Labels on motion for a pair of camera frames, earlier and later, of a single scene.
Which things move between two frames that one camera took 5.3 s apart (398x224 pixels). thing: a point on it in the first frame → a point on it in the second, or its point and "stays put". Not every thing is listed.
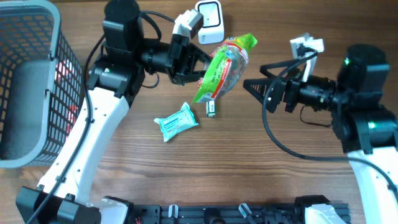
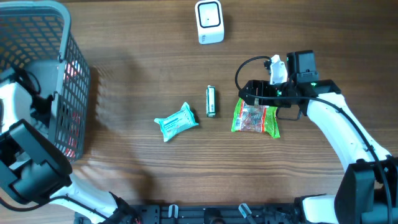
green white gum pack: [211, 108] stays put
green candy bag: [226, 68] → [250, 117]
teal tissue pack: [176, 122] stays put
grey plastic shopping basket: [41, 83] stays put
